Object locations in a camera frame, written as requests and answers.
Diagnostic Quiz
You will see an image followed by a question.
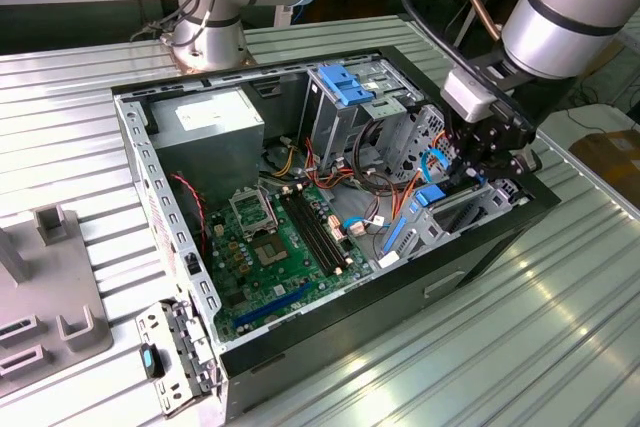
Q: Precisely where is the blue expansion slot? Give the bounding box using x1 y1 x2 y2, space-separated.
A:
232 280 314 331

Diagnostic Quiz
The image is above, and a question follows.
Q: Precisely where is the CPU socket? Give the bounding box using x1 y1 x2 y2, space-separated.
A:
248 232 292 269

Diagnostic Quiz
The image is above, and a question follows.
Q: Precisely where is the hard disk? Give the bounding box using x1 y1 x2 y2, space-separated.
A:
382 174 489 256

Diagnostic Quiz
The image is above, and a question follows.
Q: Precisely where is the black case fan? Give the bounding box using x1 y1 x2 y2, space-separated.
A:
167 171 211 268

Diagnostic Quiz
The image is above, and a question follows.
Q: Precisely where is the grey power supply unit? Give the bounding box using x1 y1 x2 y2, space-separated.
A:
148 91 265 208

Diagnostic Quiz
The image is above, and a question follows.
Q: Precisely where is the grey metal optical drive cage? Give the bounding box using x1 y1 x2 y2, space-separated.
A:
299 59 419 174

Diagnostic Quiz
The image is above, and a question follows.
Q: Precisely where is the grey parts rack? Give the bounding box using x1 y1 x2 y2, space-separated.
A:
0 204 114 384

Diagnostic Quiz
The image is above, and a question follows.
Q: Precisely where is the blue data wire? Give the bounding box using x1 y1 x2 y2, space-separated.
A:
419 146 452 184

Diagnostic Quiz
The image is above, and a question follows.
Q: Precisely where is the yellow wire bundle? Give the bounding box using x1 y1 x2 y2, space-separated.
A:
269 135 297 179

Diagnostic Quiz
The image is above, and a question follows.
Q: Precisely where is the black wire loop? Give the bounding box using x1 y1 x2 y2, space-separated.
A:
351 119 401 193

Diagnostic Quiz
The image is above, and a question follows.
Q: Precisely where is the metal socket cover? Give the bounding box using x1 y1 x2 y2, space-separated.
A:
228 188 277 237

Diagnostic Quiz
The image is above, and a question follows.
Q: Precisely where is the red orange wire bundle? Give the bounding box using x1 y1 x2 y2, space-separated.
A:
299 136 356 196

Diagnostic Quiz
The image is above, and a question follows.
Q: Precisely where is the brown cardboard box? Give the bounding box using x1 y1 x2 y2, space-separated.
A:
568 129 640 198

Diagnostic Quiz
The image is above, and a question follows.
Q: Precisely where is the black open PC case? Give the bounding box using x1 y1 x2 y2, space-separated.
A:
110 44 562 423

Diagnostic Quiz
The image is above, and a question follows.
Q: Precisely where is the light blue short wire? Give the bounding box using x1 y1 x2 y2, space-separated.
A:
343 214 389 239

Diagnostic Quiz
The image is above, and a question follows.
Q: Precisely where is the orange power wire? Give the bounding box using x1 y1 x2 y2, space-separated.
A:
389 129 449 222

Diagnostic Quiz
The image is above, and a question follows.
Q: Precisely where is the metal expansion slot bracket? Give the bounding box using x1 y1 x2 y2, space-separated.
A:
135 299 224 417

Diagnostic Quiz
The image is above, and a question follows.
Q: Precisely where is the copper cable sleeve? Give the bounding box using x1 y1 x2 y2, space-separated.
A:
469 0 503 42

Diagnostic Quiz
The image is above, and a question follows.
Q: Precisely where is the grey metal disk bay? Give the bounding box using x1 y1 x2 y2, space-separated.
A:
377 104 531 268

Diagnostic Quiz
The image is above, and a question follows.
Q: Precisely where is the white flat sheet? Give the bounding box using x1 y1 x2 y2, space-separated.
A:
537 105 640 158

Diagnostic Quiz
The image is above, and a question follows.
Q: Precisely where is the green motherboard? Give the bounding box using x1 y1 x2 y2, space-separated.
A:
207 184 374 343

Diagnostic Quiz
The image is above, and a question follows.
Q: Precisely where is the blue plastic bay latch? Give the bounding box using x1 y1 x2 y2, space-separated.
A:
317 64 376 106

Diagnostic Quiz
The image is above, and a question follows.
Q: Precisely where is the black RAM slot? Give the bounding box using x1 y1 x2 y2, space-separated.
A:
285 190 336 275
301 186 352 270
293 188 344 272
278 191 330 277

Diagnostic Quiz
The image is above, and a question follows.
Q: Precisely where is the black blue bracket latch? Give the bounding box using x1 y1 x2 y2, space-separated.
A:
138 342 167 379

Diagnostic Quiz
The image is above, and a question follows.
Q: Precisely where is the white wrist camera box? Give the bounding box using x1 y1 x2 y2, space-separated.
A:
440 68 497 124

